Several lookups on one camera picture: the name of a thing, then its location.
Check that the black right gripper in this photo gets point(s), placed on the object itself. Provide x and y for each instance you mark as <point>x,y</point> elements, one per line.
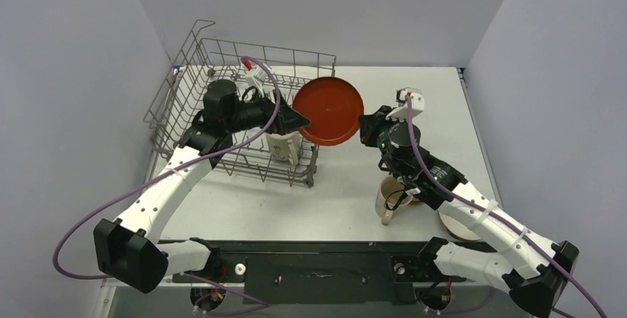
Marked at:
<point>370,129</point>

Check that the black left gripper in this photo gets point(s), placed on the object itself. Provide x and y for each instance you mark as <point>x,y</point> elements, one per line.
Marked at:
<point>287,120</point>

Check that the cream mug with floral print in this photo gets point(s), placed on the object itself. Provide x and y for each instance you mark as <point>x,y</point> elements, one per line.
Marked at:
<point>284,148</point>

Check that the red plastic plate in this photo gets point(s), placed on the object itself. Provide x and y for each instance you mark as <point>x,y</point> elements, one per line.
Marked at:
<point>333,106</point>

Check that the cream mug with dragon print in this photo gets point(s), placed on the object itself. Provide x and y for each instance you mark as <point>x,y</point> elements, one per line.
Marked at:
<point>390,198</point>

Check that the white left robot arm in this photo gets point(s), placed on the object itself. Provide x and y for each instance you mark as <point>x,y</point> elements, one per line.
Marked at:
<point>128,247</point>

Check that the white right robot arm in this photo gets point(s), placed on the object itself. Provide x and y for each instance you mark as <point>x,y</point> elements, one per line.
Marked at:
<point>532,269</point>

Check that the yellow patterned plate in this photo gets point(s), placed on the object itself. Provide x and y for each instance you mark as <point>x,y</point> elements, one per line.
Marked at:
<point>415,202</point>

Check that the white bowl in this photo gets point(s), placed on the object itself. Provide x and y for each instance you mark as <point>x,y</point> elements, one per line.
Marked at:
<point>457,230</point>

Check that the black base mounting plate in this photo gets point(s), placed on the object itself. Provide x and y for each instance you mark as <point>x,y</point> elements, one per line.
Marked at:
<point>301,272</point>

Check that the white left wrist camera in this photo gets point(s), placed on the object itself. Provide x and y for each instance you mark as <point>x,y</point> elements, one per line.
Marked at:
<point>257,76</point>

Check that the grey wire dish rack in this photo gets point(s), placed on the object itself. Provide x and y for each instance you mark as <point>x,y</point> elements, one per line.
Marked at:
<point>203,59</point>

